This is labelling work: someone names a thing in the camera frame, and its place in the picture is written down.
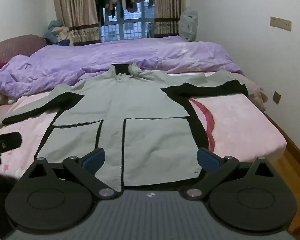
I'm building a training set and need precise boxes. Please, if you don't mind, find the maroon padded headboard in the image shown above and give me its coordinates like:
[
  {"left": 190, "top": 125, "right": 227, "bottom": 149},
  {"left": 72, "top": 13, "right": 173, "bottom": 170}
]
[{"left": 0, "top": 34, "right": 48, "bottom": 74}]

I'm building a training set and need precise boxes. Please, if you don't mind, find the wooden bed frame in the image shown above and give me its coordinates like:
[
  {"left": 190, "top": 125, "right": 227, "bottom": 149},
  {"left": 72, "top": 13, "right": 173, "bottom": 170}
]
[{"left": 264, "top": 111, "right": 300, "bottom": 170}]

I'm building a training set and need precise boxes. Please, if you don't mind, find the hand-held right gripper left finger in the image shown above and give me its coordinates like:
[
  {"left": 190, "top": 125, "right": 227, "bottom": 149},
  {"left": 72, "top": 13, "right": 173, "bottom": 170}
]
[{"left": 22, "top": 148, "right": 120, "bottom": 199}]

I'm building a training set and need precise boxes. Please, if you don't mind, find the grey and black jacket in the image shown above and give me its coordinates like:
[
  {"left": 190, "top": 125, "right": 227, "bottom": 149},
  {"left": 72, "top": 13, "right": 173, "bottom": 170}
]
[{"left": 2, "top": 64, "right": 248, "bottom": 192}]

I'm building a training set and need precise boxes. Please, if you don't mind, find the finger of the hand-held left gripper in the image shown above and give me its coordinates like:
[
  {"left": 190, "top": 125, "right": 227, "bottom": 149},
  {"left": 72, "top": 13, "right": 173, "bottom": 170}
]
[{"left": 0, "top": 131, "right": 22, "bottom": 153}]

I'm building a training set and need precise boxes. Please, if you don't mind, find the beige wall socket strip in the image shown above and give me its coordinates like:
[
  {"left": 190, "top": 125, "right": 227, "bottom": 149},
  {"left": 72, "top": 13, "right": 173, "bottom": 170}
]
[{"left": 270, "top": 16, "right": 292, "bottom": 32}]

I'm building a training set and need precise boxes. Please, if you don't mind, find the dusty pink bedding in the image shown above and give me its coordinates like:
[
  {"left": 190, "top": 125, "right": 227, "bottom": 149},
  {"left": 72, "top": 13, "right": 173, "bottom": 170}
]
[{"left": 236, "top": 72, "right": 268, "bottom": 111}]

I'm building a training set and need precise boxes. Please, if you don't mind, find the beige patterned curtain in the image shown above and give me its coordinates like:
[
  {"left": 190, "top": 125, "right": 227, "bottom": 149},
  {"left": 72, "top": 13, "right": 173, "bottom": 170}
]
[
  {"left": 52, "top": 0, "right": 100, "bottom": 46},
  {"left": 154, "top": 0, "right": 187, "bottom": 37}
]

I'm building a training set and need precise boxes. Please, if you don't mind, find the pink printed blanket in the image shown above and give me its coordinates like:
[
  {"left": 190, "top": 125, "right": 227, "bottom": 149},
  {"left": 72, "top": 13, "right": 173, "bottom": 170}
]
[{"left": 0, "top": 72, "right": 288, "bottom": 180}]

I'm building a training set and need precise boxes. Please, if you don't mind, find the barred window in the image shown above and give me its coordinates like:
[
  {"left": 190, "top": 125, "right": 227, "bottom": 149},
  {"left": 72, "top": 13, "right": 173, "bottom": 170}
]
[{"left": 93, "top": 0, "right": 157, "bottom": 42}]

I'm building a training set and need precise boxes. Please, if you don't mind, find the purple duvet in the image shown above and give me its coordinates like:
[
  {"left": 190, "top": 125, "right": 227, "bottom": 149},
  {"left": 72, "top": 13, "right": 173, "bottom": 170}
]
[{"left": 0, "top": 35, "right": 244, "bottom": 98}]

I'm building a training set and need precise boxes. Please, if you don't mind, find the blue and beige clothes pile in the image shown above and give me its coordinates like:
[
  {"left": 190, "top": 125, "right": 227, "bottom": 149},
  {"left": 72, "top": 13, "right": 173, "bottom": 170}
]
[{"left": 42, "top": 20, "right": 74, "bottom": 47}]

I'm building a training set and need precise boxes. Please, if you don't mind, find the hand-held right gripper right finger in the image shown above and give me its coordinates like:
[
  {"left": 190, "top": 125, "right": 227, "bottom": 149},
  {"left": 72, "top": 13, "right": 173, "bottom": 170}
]
[{"left": 182, "top": 148, "right": 279, "bottom": 200}]

